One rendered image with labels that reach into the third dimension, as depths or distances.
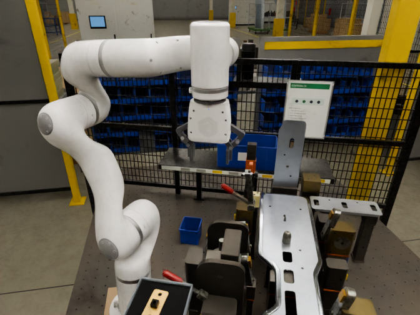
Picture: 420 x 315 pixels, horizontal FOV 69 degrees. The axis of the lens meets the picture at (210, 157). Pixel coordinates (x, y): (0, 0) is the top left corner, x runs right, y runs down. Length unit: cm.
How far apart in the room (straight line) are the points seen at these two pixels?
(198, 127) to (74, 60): 35
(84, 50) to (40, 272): 214
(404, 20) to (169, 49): 121
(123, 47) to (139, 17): 678
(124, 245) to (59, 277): 172
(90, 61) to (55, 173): 251
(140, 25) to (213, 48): 692
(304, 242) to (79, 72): 94
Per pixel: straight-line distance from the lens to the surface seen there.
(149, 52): 73
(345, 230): 126
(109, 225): 95
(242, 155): 155
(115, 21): 759
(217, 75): 67
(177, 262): 154
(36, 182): 337
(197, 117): 71
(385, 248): 182
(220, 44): 66
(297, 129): 140
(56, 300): 250
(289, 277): 111
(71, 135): 88
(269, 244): 119
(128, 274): 108
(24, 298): 261
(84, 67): 84
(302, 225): 131
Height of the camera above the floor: 180
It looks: 27 degrees down
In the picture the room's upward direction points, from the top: straight up
